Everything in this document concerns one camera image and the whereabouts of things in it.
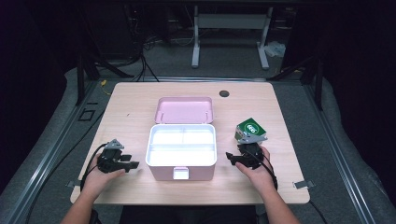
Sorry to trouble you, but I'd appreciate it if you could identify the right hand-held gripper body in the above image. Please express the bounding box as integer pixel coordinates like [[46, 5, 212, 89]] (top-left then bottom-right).
[[237, 134, 268, 171]]

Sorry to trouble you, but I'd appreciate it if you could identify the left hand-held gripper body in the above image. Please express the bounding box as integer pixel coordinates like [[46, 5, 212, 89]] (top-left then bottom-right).
[[96, 139, 125, 174]]

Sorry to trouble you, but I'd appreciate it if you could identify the green and white carton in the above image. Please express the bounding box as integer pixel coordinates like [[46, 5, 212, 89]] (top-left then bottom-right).
[[234, 117, 268, 144]]

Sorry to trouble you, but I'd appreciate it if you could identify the pink storage box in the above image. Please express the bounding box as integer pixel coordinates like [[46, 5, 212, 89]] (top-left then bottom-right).
[[145, 96, 218, 181]]

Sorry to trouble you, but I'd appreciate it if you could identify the person's left hand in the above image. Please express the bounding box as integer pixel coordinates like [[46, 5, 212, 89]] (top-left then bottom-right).
[[81, 153, 126, 200]]

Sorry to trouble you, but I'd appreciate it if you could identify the person's right hand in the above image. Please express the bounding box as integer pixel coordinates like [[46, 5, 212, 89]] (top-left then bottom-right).
[[235, 146, 278, 195]]

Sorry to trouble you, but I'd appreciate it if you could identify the person's dark clothing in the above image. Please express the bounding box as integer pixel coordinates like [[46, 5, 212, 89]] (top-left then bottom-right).
[[90, 204, 269, 224]]

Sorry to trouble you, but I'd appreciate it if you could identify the black tripod stand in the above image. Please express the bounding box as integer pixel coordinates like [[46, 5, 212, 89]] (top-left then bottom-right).
[[75, 50, 135, 106], [268, 54, 325, 110]]

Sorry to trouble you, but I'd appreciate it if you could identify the clear plastic bag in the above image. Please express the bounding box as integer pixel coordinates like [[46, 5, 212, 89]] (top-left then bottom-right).
[[264, 40, 287, 59]]

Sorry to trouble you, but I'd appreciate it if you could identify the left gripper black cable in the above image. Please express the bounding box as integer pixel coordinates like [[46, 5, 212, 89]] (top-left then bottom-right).
[[79, 143, 108, 192]]

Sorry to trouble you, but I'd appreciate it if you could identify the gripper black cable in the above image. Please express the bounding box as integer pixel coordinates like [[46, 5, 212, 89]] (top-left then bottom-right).
[[79, 143, 108, 192], [244, 148, 279, 190]]

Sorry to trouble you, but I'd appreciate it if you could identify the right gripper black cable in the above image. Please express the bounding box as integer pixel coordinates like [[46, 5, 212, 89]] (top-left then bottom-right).
[[244, 148, 279, 190]]

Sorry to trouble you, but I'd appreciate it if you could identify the black square floor frame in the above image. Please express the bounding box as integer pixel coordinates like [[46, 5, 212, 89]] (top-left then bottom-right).
[[77, 102, 99, 122]]

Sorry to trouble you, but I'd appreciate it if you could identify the long aluminium floor rail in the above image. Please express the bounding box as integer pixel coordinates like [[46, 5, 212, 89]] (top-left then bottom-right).
[[302, 83, 376, 224], [4, 79, 102, 224]]

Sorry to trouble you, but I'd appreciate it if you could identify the yellow cable plug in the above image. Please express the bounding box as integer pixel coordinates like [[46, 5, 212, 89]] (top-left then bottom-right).
[[99, 79, 112, 96]]

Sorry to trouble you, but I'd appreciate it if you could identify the short black floor cable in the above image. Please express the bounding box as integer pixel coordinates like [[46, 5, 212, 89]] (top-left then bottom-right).
[[308, 200, 329, 224]]

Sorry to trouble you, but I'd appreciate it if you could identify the bundle of black floor cables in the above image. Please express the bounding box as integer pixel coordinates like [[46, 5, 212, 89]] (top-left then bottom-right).
[[129, 29, 161, 83]]

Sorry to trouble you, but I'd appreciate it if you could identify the white metal desk frame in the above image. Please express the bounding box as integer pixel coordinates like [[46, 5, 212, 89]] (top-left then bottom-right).
[[191, 5, 275, 70]]

